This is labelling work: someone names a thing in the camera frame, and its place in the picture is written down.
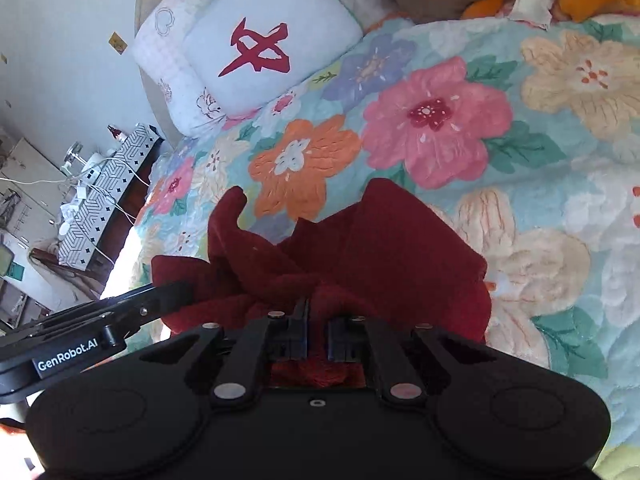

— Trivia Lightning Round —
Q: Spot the dark red knit cardigan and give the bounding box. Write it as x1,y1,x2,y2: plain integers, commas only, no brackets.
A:
151,179,491,389

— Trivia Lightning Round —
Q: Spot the dark wooden nightstand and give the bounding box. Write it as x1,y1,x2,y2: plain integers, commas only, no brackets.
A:
28,141,163,309

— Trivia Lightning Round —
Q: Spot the white floral bed pillow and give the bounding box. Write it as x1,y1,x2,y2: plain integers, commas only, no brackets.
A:
132,0,398,138

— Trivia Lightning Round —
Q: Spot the floral quilted bedspread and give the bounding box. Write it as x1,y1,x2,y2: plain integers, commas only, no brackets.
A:
119,14,639,479

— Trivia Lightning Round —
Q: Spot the white pillow red character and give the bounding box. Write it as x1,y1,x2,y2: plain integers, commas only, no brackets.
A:
183,0,362,117

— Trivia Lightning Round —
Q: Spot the orange white plush toy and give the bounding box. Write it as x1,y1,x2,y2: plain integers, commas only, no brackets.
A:
461,0,639,23

